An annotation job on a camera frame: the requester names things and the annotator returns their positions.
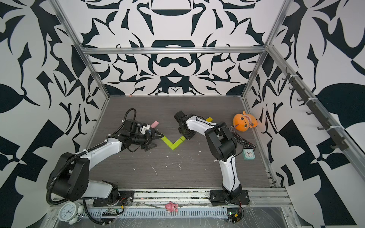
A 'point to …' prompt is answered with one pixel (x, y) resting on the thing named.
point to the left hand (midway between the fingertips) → (159, 138)
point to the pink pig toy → (172, 207)
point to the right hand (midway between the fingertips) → (182, 132)
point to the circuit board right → (234, 214)
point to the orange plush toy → (242, 122)
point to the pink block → (154, 124)
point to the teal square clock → (248, 154)
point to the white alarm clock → (69, 212)
